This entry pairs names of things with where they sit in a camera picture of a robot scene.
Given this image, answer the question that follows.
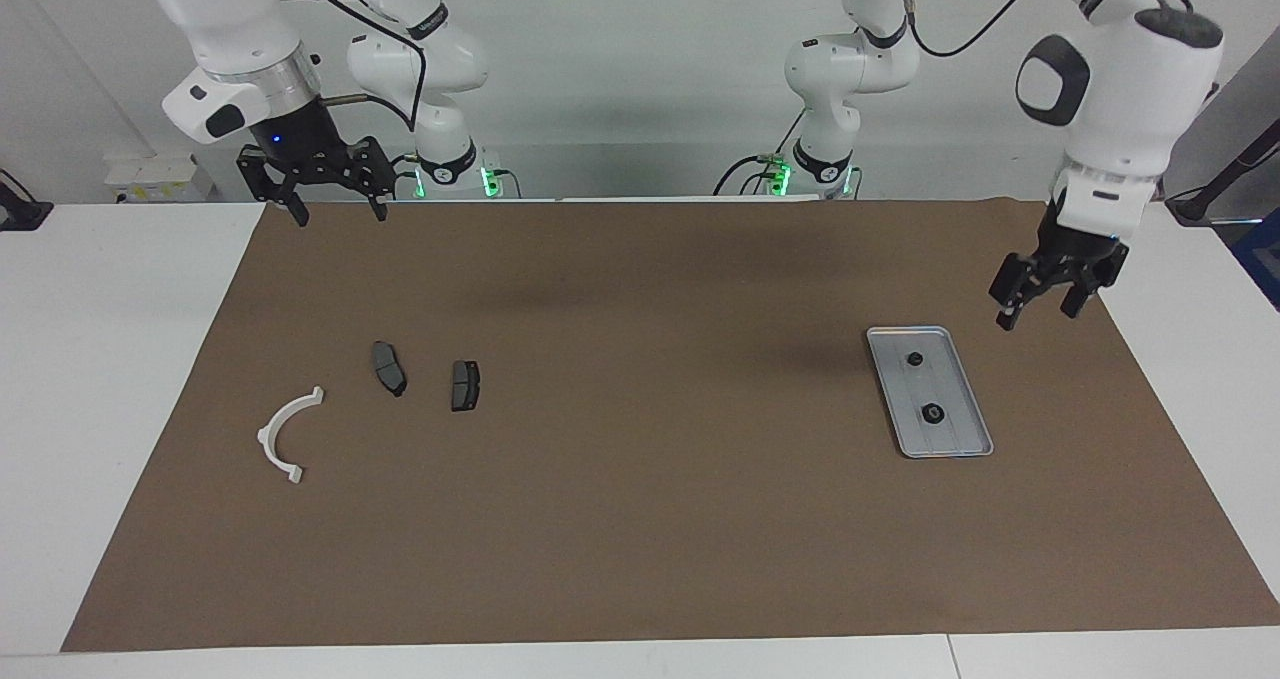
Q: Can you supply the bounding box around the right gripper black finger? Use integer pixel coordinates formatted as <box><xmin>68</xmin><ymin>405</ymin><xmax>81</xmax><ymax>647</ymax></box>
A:
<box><xmin>345</xmin><ymin>137</ymin><xmax>397</xmax><ymax>223</ymax></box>
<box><xmin>236</xmin><ymin>146</ymin><xmax>309</xmax><ymax>227</ymax></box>

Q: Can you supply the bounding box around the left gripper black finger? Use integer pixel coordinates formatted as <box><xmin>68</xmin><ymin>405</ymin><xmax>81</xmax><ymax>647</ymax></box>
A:
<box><xmin>989</xmin><ymin>252</ymin><xmax>1041</xmax><ymax>332</ymax></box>
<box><xmin>1060</xmin><ymin>259</ymin><xmax>1119</xmax><ymax>320</ymax></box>

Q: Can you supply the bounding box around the silver ribbed metal tray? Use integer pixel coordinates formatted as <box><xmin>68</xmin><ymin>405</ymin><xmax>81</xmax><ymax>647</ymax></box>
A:
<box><xmin>865</xmin><ymin>325</ymin><xmax>995</xmax><ymax>459</ymax></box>

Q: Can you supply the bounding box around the white power strip box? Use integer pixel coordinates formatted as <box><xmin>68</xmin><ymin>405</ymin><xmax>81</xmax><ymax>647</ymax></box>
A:
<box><xmin>103</xmin><ymin>154</ymin><xmax>216</xmax><ymax>203</ymax></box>

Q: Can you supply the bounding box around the black angled pole stand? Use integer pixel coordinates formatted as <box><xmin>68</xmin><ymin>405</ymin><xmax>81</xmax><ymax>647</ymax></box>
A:
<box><xmin>1165</xmin><ymin>119</ymin><xmax>1280</xmax><ymax>228</ymax></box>

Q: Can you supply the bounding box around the blue box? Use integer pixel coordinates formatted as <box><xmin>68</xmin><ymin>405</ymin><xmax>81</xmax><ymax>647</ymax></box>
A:
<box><xmin>1232</xmin><ymin>207</ymin><xmax>1280</xmax><ymax>310</ymax></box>

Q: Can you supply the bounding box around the dark brake pad with tab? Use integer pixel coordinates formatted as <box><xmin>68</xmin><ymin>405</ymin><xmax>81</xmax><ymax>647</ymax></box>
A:
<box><xmin>371</xmin><ymin>340</ymin><xmax>408</xmax><ymax>398</ymax></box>

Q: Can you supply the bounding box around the black clamp stand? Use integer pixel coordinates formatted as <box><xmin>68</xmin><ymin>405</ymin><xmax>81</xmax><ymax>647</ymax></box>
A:
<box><xmin>0</xmin><ymin>169</ymin><xmax>53</xmax><ymax>232</ymax></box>

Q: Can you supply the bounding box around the brown table mat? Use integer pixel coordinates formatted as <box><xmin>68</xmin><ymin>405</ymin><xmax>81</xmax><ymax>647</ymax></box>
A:
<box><xmin>60</xmin><ymin>197</ymin><xmax>1280</xmax><ymax>653</ymax></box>

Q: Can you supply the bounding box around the black base cable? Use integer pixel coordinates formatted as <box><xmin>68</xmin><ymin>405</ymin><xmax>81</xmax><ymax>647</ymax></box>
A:
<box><xmin>388</xmin><ymin>154</ymin><xmax>426</xmax><ymax>200</ymax></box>
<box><xmin>712</xmin><ymin>107</ymin><xmax>809</xmax><ymax>197</ymax></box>

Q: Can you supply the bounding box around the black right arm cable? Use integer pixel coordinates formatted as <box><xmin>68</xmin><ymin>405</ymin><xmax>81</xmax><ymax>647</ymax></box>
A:
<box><xmin>275</xmin><ymin>0</ymin><xmax>429</xmax><ymax>165</ymax></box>

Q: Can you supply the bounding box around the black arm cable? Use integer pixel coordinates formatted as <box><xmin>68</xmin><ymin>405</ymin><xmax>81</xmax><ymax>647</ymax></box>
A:
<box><xmin>900</xmin><ymin>0</ymin><xmax>1196</xmax><ymax>60</ymax></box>
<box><xmin>275</xmin><ymin>0</ymin><xmax>429</xmax><ymax>165</ymax></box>

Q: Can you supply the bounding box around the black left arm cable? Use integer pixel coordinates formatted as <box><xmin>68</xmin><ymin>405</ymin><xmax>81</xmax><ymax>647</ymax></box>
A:
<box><xmin>900</xmin><ymin>0</ymin><xmax>1196</xmax><ymax>60</ymax></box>

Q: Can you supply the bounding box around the white semicircular bracket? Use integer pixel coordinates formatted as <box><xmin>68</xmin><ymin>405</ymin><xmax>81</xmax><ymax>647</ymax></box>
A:
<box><xmin>257</xmin><ymin>387</ymin><xmax>326</xmax><ymax>485</ymax></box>

